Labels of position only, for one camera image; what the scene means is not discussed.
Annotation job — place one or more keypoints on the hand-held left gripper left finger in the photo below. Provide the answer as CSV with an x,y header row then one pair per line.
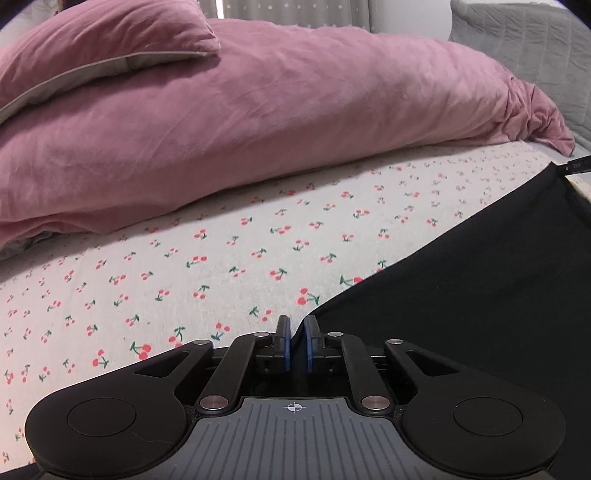
x,y
286,344

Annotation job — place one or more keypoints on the black pants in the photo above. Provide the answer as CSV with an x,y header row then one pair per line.
x,y
466,281

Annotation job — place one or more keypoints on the pink pillow with grey edge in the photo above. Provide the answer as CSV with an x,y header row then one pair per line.
x,y
92,41

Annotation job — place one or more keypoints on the cherry print bedsheet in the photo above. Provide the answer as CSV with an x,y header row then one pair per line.
x,y
221,258

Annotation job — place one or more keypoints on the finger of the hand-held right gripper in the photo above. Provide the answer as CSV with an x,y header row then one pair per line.
x,y
577,166

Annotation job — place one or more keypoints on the pink duvet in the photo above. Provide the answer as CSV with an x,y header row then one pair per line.
x,y
277,124

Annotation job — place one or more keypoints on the grey curtain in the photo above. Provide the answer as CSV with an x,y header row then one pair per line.
x,y
286,11

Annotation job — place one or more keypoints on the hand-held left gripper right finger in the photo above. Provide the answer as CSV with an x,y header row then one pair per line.
x,y
308,344

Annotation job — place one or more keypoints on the grey quilted headboard cover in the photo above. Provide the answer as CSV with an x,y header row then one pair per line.
x,y
535,41

